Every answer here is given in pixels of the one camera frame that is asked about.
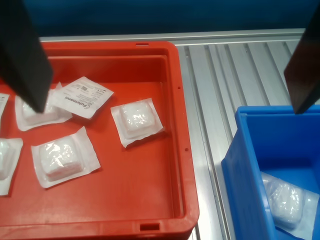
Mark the clear blister bandage packet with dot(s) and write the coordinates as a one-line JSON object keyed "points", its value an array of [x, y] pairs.
{"points": [[37, 120], [137, 120], [62, 157], [7, 160], [285, 200]]}

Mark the blue fabric backdrop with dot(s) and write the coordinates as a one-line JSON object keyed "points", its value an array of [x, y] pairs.
{"points": [[150, 15]]}

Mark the red plastic crate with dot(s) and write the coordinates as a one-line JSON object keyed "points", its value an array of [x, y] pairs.
{"points": [[137, 175]]}

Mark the printed white bandage packet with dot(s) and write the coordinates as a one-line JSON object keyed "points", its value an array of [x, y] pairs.
{"points": [[3, 102], [82, 100]]}

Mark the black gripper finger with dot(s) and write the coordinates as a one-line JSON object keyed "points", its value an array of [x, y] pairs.
{"points": [[20, 50], [305, 75]]}

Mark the blue plastic bin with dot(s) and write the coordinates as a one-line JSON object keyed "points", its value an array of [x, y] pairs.
{"points": [[250, 162]]}

